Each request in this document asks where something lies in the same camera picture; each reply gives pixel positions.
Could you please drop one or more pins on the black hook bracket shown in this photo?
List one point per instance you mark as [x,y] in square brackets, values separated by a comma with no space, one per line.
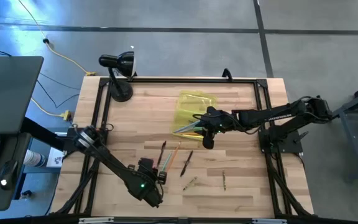
[225,73]

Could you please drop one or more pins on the black desk lamp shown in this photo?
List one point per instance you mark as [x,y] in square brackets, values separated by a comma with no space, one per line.
[121,91]

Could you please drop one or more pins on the black aluminium table frame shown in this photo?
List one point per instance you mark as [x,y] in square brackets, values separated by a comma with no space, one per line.
[182,80]

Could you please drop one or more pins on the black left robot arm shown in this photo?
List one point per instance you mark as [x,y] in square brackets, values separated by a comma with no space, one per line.
[117,168]

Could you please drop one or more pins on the black pen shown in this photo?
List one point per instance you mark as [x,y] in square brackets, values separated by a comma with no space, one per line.
[186,164]

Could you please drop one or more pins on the black caster wheel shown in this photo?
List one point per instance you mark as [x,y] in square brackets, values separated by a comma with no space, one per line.
[26,194]

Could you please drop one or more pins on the white printed box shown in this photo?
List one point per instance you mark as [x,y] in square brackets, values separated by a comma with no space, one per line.
[54,158]

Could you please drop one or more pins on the teal pencil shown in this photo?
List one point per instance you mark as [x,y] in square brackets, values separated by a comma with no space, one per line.
[166,161]

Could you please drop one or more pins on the translucent yellow-green supply box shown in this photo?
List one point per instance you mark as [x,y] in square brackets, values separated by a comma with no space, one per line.
[188,105]

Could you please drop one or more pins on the black computer mouse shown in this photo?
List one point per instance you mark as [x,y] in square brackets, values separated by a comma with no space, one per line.
[9,174]

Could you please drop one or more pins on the orange pencil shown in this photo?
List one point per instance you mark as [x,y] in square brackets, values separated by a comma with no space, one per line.
[173,157]

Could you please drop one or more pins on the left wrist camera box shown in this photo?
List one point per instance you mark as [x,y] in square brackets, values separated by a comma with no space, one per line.
[146,165]

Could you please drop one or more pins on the silver rail bracket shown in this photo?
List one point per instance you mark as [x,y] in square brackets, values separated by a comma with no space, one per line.
[269,221]
[95,220]

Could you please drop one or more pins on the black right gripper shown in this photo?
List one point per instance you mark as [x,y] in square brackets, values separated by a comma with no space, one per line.
[225,121]

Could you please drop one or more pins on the dark grey desk surface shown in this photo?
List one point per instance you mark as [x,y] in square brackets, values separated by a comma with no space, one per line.
[8,93]

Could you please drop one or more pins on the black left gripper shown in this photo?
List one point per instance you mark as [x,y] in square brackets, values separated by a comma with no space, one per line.
[146,189]

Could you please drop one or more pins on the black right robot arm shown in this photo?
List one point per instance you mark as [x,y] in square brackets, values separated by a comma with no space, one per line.
[269,116]

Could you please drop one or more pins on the black support beam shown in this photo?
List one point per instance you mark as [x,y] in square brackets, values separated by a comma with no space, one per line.
[39,132]

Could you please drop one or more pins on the white paper cup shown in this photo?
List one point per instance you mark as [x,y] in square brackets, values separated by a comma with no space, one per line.
[34,158]

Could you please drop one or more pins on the black marker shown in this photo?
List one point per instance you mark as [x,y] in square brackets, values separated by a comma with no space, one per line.
[161,155]

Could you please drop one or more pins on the black table edge rail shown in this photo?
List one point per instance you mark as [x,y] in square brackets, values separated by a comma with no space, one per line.
[151,221]

